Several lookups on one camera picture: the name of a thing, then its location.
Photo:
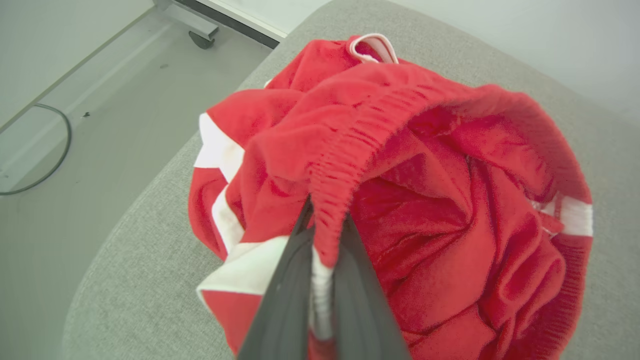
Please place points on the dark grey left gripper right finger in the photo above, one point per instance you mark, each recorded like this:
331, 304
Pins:
362, 320

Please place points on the grey metal frame leg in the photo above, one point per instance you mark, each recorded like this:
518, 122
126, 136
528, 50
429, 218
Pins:
190, 22

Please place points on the black caster wheel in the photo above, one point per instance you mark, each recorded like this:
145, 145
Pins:
201, 41

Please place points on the red shorts with white stripe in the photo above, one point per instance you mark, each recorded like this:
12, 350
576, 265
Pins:
440, 210

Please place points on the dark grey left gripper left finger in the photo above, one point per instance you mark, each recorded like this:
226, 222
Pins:
280, 310

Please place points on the red jersey with white trim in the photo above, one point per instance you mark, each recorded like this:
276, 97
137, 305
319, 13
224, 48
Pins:
388, 49

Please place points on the grey fabric sofa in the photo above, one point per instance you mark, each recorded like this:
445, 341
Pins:
150, 280

